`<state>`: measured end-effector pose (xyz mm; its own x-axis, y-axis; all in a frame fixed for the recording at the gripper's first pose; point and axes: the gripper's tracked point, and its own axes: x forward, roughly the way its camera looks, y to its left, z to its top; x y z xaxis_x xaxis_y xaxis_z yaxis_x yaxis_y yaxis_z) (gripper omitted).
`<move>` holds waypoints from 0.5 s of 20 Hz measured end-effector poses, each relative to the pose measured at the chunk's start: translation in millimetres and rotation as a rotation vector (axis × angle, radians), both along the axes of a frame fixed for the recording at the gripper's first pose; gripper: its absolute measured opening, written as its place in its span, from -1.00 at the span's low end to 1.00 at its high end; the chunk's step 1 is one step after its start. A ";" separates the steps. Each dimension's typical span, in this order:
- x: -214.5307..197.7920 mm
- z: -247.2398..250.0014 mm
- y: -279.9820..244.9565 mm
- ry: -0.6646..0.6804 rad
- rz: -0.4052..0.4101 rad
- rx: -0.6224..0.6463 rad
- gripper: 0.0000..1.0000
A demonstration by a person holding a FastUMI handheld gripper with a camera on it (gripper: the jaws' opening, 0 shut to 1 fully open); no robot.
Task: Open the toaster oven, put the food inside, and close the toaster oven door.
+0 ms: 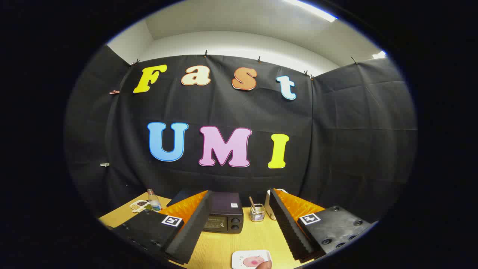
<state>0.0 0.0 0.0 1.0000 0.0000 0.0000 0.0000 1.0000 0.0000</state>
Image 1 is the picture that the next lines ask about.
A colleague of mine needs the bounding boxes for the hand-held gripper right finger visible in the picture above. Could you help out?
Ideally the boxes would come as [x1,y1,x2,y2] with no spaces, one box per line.
[267,189,374,264]

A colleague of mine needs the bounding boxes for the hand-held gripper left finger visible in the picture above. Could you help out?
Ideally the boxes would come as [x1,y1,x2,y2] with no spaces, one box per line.
[112,190,213,265]

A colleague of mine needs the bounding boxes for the black toaster oven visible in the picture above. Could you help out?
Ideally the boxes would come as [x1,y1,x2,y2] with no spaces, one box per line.
[167,189,244,234]

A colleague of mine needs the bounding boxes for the white square plate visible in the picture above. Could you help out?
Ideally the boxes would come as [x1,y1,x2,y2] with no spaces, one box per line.
[232,250,272,269]

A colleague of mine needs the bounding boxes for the white bread toaster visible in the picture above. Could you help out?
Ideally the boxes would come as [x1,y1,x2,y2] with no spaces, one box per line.
[264,188,289,221]

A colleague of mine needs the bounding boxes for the small metal mesh holder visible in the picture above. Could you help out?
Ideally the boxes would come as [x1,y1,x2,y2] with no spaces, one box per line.
[250,204,266,222]

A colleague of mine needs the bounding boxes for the clear plastic water bottle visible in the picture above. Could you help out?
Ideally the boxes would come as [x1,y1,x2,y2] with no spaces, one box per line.
[147,189,162,212]

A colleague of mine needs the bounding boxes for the white divided snack dish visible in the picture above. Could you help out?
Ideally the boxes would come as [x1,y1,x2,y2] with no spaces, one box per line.
[130,200,153,213]

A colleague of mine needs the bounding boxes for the row of dark cloth clips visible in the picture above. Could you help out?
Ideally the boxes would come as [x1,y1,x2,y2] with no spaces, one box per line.
[131,50,359,80]

